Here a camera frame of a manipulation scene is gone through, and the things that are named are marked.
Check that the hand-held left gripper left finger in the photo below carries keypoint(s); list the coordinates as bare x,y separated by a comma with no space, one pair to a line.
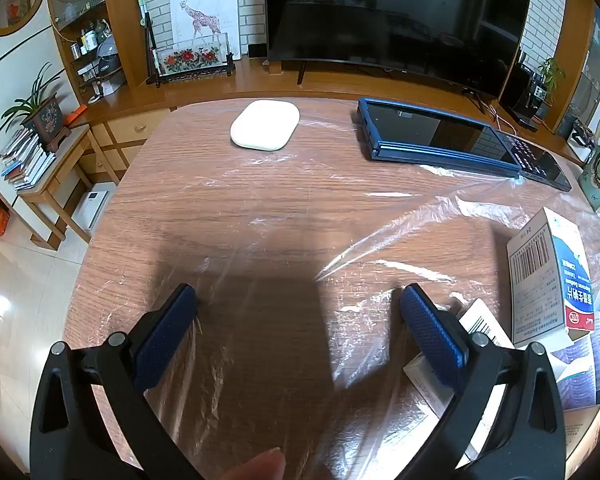
167,340

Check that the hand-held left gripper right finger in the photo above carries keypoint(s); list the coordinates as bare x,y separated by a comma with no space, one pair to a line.
430,340

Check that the tan cardboard box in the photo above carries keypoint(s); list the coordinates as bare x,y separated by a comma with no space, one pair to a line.
582,435

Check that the person's left hand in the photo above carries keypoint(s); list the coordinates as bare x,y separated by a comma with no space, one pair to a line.
260,467

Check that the white paper leaflet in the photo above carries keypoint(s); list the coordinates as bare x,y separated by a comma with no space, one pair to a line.
482,317

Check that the white blue medicine box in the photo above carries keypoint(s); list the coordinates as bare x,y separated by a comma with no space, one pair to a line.
550,280

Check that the blue white flat pack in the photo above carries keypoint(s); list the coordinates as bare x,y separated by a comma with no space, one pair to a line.
580,370

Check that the white floor appliance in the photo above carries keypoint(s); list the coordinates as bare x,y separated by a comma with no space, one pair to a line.
92,205

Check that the wooden side table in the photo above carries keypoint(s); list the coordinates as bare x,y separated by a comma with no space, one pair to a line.
65,165

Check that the blue electronic device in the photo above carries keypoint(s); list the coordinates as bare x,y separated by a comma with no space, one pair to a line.
445,135

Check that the stack of books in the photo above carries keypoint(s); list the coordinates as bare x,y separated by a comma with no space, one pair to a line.
25,160

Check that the white oval case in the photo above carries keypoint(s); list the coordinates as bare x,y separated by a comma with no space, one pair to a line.
265,125

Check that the small orange object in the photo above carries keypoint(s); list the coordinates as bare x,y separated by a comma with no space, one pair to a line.
76,113

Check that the white small appliance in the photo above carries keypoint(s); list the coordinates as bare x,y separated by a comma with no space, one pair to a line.
579,139

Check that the potted plant in painted pot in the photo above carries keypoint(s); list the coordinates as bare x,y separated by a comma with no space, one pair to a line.
45,120

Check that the black coffee machine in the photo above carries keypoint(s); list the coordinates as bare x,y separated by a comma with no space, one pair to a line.
527,95

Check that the framed floral embroidery panel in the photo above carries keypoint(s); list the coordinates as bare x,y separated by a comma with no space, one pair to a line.
190,57

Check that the dark round appliance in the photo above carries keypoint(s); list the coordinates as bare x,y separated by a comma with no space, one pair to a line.
107,57

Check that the small green potted plant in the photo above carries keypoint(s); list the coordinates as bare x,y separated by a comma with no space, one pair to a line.
551,71

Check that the giraffe drawing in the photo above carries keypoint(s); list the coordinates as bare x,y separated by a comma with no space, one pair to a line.
202,15

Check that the black flat television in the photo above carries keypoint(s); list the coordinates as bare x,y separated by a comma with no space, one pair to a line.
390,10

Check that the wooden display cabinet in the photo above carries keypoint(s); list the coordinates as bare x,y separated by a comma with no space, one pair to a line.
80,10

